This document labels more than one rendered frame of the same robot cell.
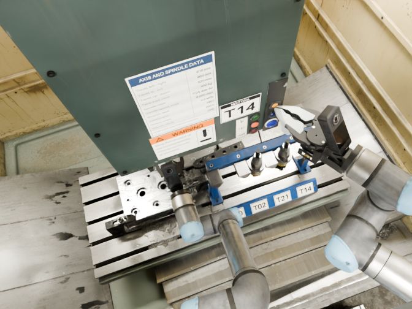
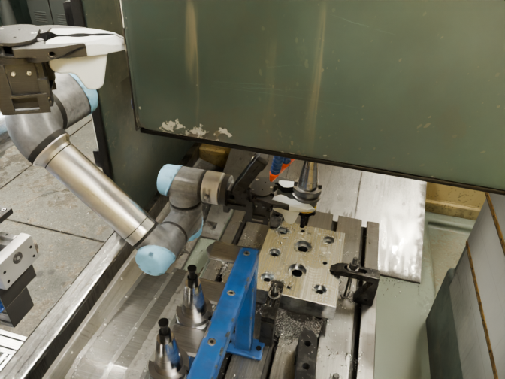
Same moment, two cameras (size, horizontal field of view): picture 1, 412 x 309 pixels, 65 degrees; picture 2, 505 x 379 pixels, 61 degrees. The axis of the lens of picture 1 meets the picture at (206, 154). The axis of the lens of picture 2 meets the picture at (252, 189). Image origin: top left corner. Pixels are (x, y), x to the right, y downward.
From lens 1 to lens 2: 1.09 m
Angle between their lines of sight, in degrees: 68
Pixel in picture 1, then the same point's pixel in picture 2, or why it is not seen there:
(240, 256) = (83, 162)
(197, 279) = (167, 301)
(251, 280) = (41, 122)
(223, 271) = (148, 330)
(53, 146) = not seen: hidden behind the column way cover
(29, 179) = (414, 210)
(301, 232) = not seen: outside the picture
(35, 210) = (368, 205)
